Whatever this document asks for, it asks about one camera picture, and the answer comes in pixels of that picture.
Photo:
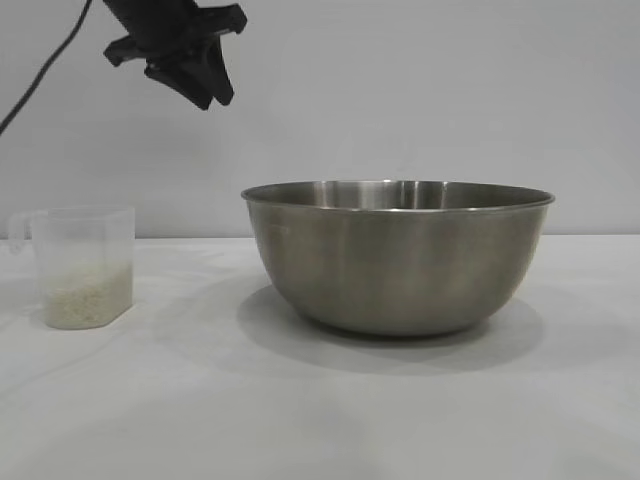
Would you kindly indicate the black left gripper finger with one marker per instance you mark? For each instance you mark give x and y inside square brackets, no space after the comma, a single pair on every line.
[219,80]
[185,80]

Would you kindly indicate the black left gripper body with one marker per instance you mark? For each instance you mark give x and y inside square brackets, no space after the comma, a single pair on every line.
[170,25]

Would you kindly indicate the clear plastic measuring cup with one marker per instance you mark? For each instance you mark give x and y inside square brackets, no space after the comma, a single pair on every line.
[85,250]

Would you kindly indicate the white rice grains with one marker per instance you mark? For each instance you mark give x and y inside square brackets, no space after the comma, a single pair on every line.
[90,300]

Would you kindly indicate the stainless steel mixing bowl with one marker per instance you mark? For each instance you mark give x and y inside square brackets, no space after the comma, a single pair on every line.
[400,260]

